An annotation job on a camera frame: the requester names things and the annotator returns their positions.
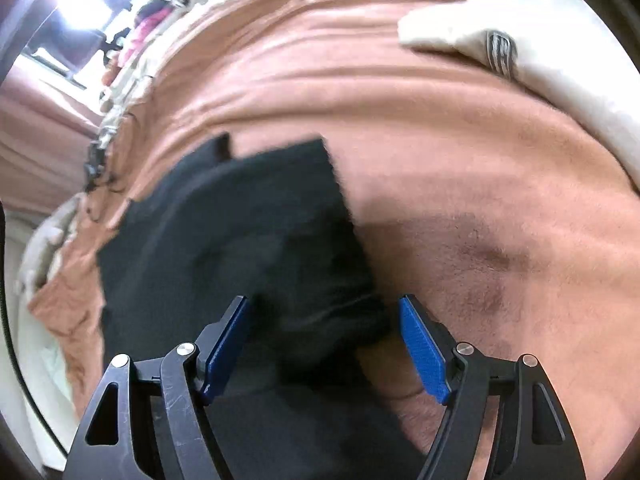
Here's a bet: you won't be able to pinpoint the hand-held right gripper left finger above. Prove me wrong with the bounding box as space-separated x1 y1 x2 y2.
65 296 252 480

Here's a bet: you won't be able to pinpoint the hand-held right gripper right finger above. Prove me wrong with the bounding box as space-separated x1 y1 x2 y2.
398 294 587 480

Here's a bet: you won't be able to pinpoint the black pants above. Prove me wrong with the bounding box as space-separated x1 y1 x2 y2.
95 132 431 480

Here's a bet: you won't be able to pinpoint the pile of mixed clothes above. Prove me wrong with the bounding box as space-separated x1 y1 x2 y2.
82 0 281 141

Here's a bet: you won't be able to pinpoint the orange-pink blanket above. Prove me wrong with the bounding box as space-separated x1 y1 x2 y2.
27 0 640 480

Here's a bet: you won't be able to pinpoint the pale green bedsheet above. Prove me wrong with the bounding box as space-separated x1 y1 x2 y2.
5 220 81 461

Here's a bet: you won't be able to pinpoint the pale green pillow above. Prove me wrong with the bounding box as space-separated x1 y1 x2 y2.
15 192 83 306

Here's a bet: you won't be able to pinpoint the pink curtain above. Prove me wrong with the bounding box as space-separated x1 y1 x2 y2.
0 65 101 216

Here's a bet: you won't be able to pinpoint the cream folded garment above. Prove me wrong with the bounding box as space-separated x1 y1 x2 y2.
397 0 640 181

